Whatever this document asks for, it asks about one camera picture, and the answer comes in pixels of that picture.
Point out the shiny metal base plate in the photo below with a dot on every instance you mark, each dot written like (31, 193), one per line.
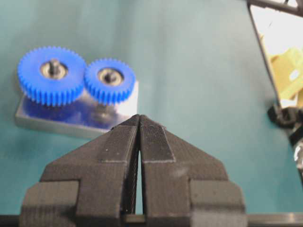
(84, 118)

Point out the large blue plastic gear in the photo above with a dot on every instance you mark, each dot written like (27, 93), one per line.
(46, 91)

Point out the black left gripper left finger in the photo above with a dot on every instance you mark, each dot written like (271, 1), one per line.
(91, 186)

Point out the threaded steel shaft with gear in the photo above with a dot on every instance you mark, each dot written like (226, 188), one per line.
(54, 69)

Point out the black frame rail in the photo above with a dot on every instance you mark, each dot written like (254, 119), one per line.
(278, 25)

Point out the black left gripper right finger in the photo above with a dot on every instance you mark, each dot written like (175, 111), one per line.
(183, 186)

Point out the small blue plastic gear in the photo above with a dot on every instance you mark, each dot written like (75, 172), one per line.
(109, 81)

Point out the yellow paper tag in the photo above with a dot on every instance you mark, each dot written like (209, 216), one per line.
(285, 62)

